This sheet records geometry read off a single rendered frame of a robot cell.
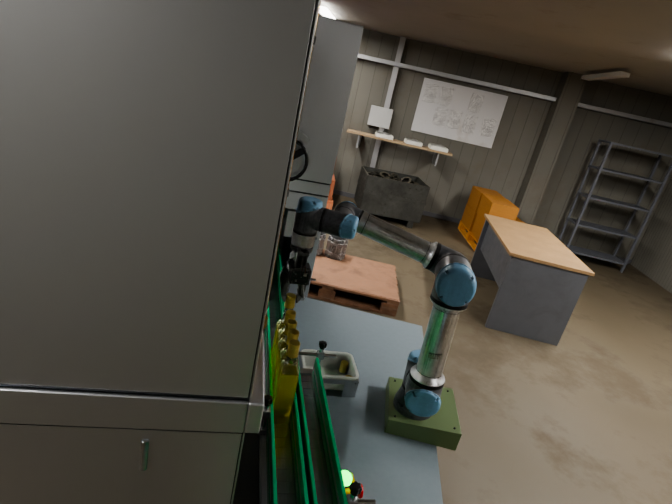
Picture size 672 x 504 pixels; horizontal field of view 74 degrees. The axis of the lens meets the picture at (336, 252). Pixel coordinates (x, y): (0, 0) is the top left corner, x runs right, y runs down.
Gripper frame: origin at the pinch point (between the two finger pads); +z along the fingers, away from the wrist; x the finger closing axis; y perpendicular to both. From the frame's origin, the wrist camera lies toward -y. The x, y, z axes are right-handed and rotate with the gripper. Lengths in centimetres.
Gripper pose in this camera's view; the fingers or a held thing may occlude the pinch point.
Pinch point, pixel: (290, 297)
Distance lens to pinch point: 151.0
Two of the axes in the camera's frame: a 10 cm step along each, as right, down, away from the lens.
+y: 1.9, 3.9, -9.0
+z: -2.0, 9.1, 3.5
